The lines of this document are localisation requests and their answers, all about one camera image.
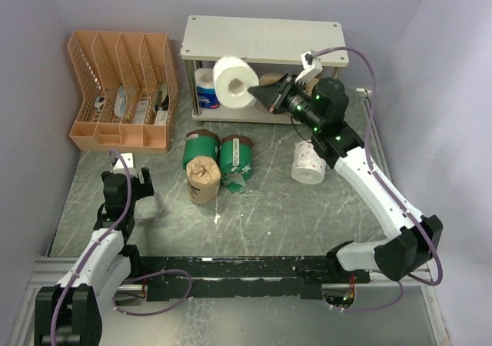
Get green wrapped roll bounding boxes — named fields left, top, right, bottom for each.
left=182, top=129, right=220, bottom=170
left=219, top=135, right=253, bottom=194

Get plastic white blue roll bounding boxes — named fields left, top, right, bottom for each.
left=194, top=68, right=220, bottom=109

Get papers in organizer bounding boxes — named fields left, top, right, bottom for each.
left=91, top=83, right=169, bottom=125

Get white wall clip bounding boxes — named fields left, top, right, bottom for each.
left=356, top=88, right=373, bottom=98

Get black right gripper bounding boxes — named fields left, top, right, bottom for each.
left=250, top=70, right=324, bottom=131

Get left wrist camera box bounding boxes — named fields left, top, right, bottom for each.
left=116, top=153, right=138, bottom=176

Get white dotted roll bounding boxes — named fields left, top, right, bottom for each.
left=213, top=56, right=259, bottom=109
left=291, top=141, right=327, bottom=185

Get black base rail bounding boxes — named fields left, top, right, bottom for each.
left=141, top=255, right=370, bottom=301

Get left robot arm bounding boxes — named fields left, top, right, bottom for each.
left=34, top=150, right=155, bottom=345

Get brown paper roll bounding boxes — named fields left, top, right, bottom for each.
left=304, top=78, right=320, bottom=96
left=186, top=156, right=221, bottom=205

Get orange plastic file organizer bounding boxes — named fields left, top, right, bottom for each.
left=68, top=30, right=179, bottom=154

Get white two-tier shelf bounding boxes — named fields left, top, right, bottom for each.
left=180, top=15, right=345, bottom=126

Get green wrapped roll right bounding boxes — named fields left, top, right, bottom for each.
left=219, top=135, right=253, bottom=194

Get green wrapped roll left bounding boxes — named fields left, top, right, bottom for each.
left=182, top=129, right=220, bottom=170

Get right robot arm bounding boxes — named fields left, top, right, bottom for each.
left=248, top=75, right=443, bottom=283

